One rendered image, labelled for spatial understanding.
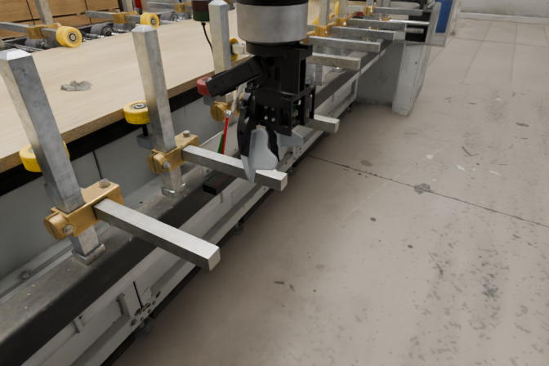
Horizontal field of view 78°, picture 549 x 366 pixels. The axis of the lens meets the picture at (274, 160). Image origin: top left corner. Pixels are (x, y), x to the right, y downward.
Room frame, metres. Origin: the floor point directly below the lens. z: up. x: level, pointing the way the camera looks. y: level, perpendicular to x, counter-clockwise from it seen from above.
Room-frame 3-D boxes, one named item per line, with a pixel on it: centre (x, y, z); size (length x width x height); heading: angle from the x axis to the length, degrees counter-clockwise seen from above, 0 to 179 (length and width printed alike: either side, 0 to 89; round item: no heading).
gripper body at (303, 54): (0.46, 0.00, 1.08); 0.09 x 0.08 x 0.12; 58
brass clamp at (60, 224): (0.53, 0.37, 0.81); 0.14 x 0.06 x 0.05; 151
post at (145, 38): (0.73, 0.26, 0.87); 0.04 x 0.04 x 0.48; 61
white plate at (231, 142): (0.91, 0.14, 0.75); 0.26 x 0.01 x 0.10; 151
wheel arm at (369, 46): (1.40, -0.16, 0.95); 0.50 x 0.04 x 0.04; 61
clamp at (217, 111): (0.97, 0.14, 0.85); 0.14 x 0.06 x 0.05; 151
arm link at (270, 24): (0.47, 0.00, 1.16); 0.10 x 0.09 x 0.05; 148
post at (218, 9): (0.95, 0.14, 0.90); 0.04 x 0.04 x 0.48; 61
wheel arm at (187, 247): (0.50, 0.29, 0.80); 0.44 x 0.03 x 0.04; 61
